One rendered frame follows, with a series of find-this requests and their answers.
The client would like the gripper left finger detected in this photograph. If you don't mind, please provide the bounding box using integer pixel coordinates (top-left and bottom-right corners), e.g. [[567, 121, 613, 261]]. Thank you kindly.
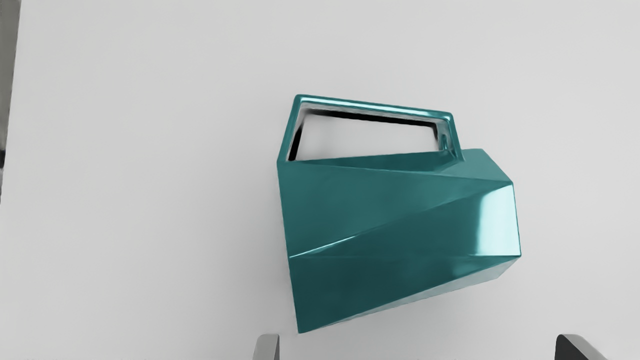
[[252, 333, 281, 360]]

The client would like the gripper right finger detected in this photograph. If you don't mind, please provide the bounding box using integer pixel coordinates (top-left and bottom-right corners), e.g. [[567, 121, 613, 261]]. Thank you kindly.
[[555, 334, 609, 360]]

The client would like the teal faceted mug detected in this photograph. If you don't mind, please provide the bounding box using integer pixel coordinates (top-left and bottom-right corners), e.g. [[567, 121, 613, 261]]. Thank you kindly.
[[276, 94, 522, 334]]

